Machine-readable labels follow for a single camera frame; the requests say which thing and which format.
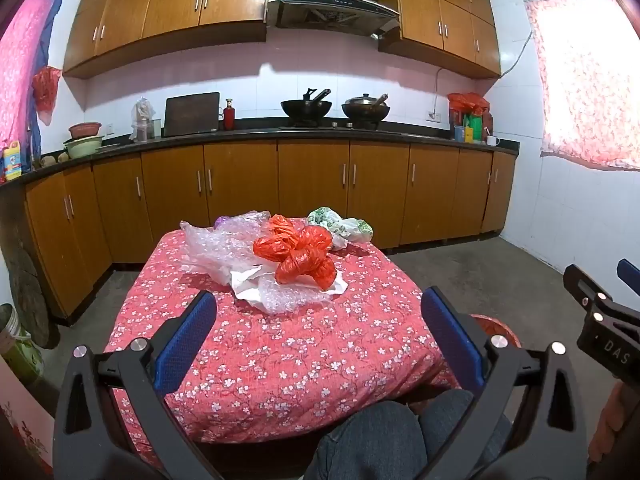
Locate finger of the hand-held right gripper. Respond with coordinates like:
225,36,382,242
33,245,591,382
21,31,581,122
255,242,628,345
616,258,640,288
563,263,614,322

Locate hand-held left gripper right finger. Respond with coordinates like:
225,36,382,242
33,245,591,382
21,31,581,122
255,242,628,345
421,286,588,480

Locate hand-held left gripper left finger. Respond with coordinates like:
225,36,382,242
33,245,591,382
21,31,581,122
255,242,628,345
52,289,221,480

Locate clear bubble wrap sheet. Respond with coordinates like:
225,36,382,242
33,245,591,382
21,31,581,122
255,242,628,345
179,211,273,286

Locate red plastic bag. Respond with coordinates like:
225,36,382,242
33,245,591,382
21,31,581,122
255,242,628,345
275,247,338,291
252,214,333,263
31,66,62,126

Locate white green printed plastic bag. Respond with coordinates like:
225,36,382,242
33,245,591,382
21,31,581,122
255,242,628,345
306,206,374,251

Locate person's right hand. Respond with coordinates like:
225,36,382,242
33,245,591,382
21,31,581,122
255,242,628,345
588,387,633,467

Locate person's right leg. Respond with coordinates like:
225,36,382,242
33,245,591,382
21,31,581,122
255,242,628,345
417,389,513,480

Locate person's leg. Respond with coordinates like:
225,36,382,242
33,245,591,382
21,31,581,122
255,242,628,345
302,400,428,480
417,389,513,480

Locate clear plastic bag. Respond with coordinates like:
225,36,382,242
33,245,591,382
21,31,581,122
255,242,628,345
257,280,333,317

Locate red floral tablecloth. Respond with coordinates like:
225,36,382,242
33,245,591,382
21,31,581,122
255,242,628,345
102,217,461,461

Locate person's left leg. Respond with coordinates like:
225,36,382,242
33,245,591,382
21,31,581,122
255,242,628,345
302,400,428,480

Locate wooden lower kitchen cabinets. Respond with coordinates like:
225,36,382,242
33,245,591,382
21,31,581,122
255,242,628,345
25,140,518,326

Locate green jar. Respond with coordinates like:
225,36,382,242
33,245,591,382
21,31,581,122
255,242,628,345
0,302,46,386

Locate pink floral panel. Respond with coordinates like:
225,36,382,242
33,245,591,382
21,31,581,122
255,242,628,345
0,360,56,480

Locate floral window curtain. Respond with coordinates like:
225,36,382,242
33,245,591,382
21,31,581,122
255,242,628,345
523,0,640,171

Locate dark kitchen countertop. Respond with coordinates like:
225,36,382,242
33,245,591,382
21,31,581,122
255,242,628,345
0,125,521,186

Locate red bag over condiments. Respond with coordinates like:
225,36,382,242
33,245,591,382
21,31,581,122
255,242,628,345
447,92,491,117

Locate clear bag with jars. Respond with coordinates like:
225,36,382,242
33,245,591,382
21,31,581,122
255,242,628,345
131,97,156,141

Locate dark cutting board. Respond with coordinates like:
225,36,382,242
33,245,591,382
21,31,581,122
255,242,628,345
162,92,221,137

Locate gas stove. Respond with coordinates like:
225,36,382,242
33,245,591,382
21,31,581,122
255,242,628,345
277,120,401,133

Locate wok with lid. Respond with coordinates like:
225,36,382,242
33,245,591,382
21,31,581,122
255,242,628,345
341,92,392,123

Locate yellow detergent bottle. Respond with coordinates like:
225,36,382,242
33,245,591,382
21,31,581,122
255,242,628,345
2,141,23,181

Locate black wok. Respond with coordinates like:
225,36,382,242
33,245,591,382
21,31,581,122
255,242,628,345
280,88,333,122

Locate hanging red plastic bag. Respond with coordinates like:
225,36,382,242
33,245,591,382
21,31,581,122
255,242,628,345
31,66,62,126

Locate wooden upper cabinet narrow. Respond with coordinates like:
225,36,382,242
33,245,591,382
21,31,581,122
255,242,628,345
377,0,502,79

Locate pink door curtain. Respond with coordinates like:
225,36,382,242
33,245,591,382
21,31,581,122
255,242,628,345
0,0,66,151

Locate wooden upper cabinet wide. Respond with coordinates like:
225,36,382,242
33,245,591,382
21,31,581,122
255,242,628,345
62,0,273,79

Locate steel range hood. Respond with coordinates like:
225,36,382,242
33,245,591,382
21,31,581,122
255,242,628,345
267,0,401,38

